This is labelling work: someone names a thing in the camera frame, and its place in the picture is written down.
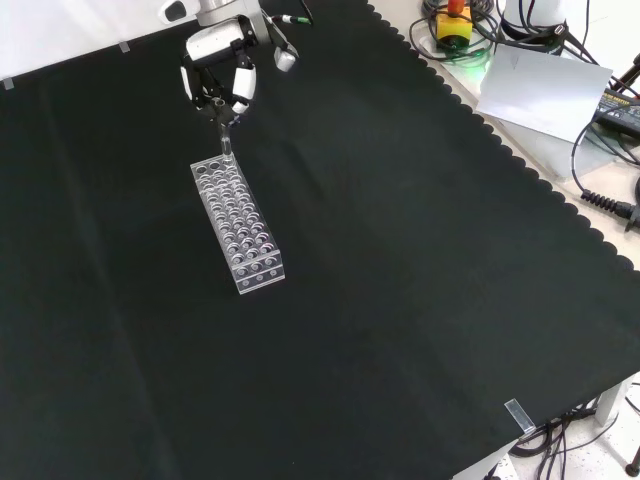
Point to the black bench cloth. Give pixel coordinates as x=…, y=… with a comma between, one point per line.
x=400, y=250

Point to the white table leg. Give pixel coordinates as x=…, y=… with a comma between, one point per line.
x=612, y=402

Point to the black tripod leg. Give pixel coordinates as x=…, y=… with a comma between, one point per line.
x=625, y=75

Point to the black power adapter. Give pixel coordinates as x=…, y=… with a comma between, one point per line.
x=620, y=110

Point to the pale board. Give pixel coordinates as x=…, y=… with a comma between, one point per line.
x=540, y=95

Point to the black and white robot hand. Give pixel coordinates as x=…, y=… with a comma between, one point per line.
x=212, y=47

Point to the clear glass test tube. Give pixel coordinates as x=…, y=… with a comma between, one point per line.
x=226, y=145

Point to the clear tape strip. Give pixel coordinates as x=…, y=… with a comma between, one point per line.
x=519, y=416
x=124, y=47
x=8, y=83

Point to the clear plastic test tube rack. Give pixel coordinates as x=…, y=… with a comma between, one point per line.
x=250, y=280

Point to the yellow stop button box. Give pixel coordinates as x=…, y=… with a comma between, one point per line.
x=452, y=30

